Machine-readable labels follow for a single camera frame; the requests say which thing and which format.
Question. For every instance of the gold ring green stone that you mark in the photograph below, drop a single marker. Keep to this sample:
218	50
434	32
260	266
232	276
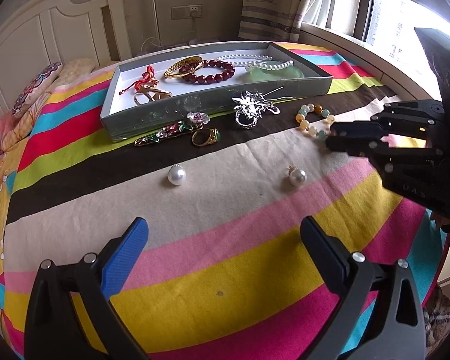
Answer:
206	136

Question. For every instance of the white bed headboard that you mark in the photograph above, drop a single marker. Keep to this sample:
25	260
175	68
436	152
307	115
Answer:
42	32

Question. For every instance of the wall power socket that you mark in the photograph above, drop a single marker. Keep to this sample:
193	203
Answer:
186	12

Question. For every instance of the white pearl earring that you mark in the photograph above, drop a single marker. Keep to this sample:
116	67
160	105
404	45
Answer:
176	175
297	177

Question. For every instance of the patterned round pillow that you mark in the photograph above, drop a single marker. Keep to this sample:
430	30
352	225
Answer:
36	88

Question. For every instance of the enamel flower hair clip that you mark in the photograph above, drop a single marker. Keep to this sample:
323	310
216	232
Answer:
193	122

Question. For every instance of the striped curtain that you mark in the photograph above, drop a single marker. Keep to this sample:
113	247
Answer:
280	20

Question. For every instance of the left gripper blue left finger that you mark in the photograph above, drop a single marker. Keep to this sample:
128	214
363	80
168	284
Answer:
123	254

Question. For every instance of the left white pearl earring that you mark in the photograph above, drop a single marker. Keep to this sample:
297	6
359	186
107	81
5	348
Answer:
176	175

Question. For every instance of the right white pearl earring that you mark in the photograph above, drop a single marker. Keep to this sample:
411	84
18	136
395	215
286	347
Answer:
297	177

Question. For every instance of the green jade bangle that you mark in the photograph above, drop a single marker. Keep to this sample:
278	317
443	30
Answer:
274	70

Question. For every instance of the grey jewelry tray box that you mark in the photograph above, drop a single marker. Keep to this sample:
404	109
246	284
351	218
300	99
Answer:
123	119

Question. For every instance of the striped colourful table cloth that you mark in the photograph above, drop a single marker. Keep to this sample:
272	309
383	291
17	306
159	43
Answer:
224	274

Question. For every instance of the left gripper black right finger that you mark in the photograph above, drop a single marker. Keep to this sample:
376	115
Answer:
328	254

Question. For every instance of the gold silver bangle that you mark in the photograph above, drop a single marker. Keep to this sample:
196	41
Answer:
146	94

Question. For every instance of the window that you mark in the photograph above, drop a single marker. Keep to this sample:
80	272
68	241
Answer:
380	37

